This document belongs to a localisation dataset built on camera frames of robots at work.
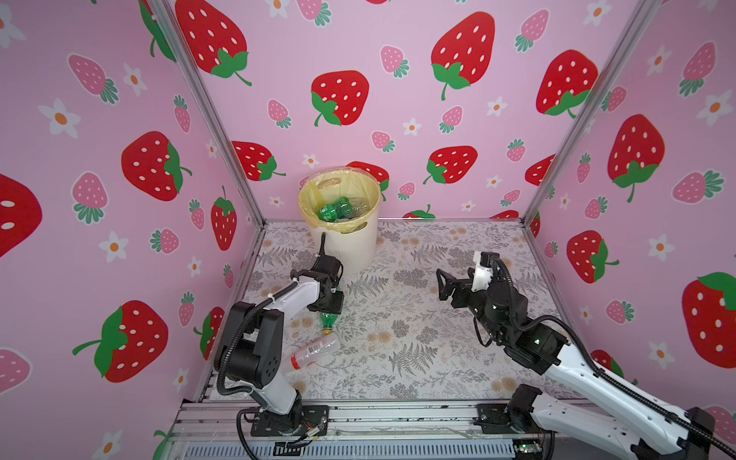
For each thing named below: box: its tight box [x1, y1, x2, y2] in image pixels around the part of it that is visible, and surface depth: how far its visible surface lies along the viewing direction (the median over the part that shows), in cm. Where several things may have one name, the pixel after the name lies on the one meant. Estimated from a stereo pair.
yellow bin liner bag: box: [298, 167, 382, 234], surface depth 98 cm
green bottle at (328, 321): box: [320, 312, 339, 336], surface depth 92 cm
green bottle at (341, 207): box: [318, 196, 353, 223], surface depth 94 cm
